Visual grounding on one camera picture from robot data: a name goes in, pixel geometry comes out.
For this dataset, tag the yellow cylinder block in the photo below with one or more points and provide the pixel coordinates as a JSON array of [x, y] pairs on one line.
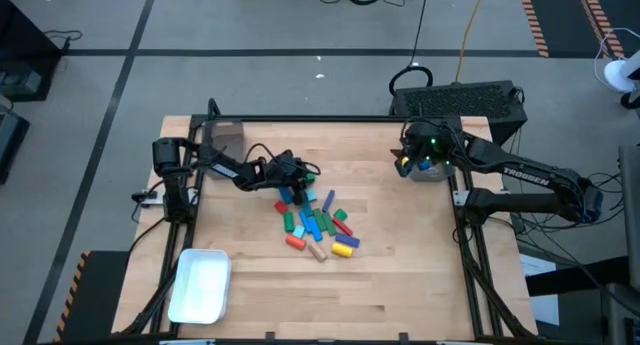
[[342, 250]]

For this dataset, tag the light blue cube block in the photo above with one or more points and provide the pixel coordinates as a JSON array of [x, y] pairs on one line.
[[298, 231], [311, 194]]

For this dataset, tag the natural wood cylinder block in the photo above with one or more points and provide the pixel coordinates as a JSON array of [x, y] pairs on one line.
[[317, 251]]

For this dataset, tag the orange cylinder block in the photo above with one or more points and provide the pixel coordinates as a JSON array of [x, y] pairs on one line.
[[295, 242]]

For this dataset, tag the green long block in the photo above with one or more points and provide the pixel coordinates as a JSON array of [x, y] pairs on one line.
[[320, 219], [329, 224]]

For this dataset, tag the grey equipment panel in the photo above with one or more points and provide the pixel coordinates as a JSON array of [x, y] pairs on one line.
[[631, 210]]

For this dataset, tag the green cylinder block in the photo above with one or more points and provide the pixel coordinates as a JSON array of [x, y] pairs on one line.
[[288, 221]]

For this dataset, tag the black aluminium table frame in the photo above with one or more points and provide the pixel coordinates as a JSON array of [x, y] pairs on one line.
[[300, 118]]

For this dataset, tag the black perforated computer case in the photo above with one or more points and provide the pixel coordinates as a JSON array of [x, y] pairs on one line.
[[460, 100]]

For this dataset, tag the black desk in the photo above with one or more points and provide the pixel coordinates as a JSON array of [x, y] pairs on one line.
[[25, 35]]

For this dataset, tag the grey equipment cabinet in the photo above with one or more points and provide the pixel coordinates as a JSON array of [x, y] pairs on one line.
[[622, 315]]

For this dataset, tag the black equipment case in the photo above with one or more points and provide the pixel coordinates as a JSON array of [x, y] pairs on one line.
[[10, 145]]

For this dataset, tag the red long block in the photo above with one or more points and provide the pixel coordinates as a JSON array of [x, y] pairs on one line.
[[342, 226]]

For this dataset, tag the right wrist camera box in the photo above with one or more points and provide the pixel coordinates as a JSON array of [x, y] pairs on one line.
[[406, 171]]

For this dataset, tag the white round device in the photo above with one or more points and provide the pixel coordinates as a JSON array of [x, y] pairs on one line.
[[617, 75]]

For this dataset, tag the clear plastic bin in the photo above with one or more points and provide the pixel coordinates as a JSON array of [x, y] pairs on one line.
[[440, 174], [227, 135]]

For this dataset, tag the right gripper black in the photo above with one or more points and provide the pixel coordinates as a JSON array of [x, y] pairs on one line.
[[425, 140]]

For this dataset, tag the black bar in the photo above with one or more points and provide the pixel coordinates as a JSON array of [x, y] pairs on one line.
[[575, 280]]

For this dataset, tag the white plastic tray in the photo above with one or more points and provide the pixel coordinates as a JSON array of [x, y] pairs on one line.
[[200, 285]]

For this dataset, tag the red cube block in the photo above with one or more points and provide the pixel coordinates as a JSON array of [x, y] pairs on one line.
[[281, 206]]

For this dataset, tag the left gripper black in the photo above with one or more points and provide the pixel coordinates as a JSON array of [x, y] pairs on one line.
[[277, 172]]

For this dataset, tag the blue cylinder block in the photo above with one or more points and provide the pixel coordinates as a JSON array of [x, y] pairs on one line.
[[285, 195]]

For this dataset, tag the grey box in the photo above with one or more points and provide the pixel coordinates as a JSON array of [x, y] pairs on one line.
[[20, 82]]

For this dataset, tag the green cube block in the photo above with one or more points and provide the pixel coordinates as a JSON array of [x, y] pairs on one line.
[[340, 214], [311, 178]]

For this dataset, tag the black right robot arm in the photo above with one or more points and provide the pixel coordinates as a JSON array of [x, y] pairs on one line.
[[480, 150]]

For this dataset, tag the teal long block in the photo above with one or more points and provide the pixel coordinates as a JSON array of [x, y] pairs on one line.
[[306, 208]]

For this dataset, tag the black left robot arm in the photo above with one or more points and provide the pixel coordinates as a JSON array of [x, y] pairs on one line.
[[172, 157]]

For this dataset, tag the black mat striped edge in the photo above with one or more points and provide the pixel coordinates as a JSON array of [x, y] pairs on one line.
[[560, 15], [100, 295]]

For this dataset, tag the white paper sheet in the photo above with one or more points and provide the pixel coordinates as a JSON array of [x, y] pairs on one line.
[[542, 310]]

